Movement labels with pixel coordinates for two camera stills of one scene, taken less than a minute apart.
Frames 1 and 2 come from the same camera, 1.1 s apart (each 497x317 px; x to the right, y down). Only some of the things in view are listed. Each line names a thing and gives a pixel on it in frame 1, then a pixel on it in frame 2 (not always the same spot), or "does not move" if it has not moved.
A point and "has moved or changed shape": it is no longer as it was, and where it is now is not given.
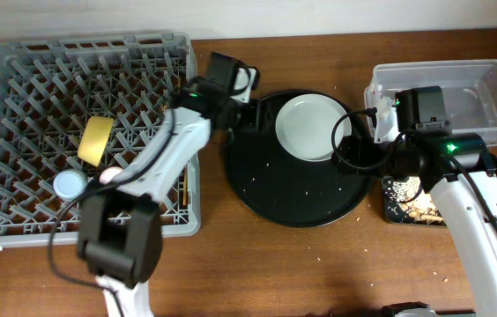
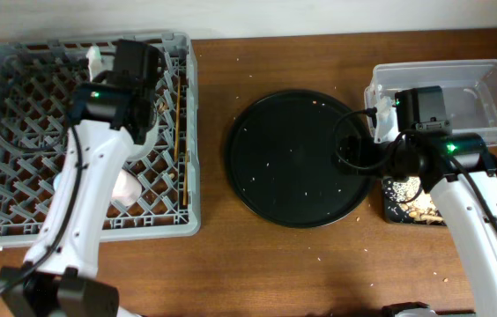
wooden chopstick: (185, 187) does not move
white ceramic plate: (307, 125) has moved or changed shape
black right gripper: (363, 165) does not move
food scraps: (410, 197) does not move
